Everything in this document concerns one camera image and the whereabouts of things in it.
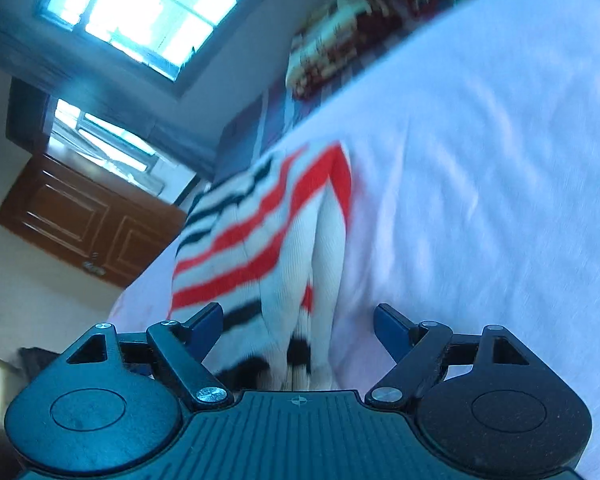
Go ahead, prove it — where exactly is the striped purple bed cover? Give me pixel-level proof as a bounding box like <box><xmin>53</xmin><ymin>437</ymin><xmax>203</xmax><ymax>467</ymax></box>
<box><xmin>214</xmin><ymin>85</ymin><xmax>333</xmax><ymax>182</ymax></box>

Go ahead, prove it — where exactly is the brown wooden door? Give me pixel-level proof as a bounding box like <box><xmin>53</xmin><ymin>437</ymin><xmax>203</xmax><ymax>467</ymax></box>
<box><xmin>0</xmin><ymin>152</ymin><xmax>189</xmax><ymax>289</ymax></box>

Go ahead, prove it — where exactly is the striped white knit sweater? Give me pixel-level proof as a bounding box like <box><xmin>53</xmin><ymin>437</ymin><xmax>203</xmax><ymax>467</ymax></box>
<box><xmin>170</xmin><ymin>142</ymin><xmax>357</xmax><ymax>392</ymax></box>

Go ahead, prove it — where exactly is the small window behind doorway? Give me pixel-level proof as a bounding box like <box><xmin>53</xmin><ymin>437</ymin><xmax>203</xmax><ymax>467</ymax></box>
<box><xmin>49</xmin><ymin>97</ymin><xmax>157</xmax><ymax>177</ymax></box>

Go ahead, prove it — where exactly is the folded printed blanket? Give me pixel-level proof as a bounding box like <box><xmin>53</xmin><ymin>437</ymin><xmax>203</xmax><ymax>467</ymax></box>
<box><xmin>285</xmin><ymin>0</ymin><xmax>417</xmax><ymax>102</ymax></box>

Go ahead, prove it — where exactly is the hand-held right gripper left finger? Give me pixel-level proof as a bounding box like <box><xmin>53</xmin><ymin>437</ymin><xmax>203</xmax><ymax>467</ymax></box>
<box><xmin>66</xmin><ymin>302</ymin><xmax>234</xmax><ymax>407</ymax></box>

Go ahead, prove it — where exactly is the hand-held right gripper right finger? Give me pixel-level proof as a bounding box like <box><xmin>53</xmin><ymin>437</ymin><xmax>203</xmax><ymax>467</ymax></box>
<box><xmin>365</xmin><ymin>302</ymin><xmax>526</xmax><ymax>407</ymax></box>

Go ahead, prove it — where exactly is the large bright window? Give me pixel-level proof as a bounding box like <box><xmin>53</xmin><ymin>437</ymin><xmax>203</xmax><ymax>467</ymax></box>
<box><xmin>34</xmin><ymin>0</ymin><xmax>247</xmax><ymax>84</ymax></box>

